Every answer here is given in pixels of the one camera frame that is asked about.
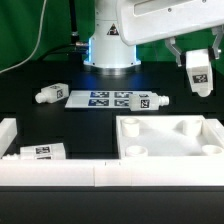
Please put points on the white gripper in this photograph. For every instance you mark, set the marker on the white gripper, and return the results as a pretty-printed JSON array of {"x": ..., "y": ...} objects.
[{"x": 142, "y": 21}]

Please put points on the white square tabletop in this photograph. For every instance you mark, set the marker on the white square tabletop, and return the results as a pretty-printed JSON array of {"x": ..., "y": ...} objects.
[{"x": 175, "y": 136}]

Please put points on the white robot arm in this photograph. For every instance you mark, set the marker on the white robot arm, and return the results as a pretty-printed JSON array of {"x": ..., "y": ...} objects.
[{"x": 107, "y": 52}]

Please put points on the white fiducial marker sheet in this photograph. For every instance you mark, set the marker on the white fiducial marker sheet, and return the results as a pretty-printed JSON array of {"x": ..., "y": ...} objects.
[{"x": 100, "y": 99}]

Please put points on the white U-shaped obstacle fence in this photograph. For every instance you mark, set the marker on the white U-shaped obstacle fence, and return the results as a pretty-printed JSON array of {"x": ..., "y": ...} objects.
[{"x": 205, "y": 170}]

